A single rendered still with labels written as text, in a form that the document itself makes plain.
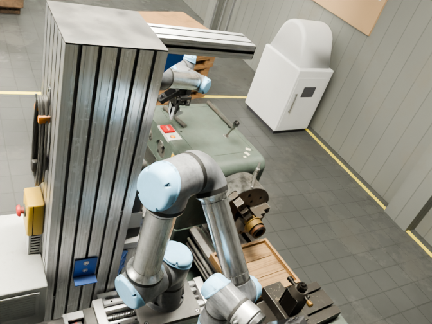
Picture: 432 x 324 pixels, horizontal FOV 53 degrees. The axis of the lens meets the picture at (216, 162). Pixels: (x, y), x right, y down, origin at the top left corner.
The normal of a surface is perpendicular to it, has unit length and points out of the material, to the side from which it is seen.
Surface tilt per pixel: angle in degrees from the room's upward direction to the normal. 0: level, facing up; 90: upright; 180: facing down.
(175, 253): 7
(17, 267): 0
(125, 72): 90
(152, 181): 82
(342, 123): 90
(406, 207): 90
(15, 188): 0
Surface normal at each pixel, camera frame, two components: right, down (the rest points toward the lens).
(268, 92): -0.83, 0.11
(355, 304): 0.28, -0.78
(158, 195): -0.60, 0.18
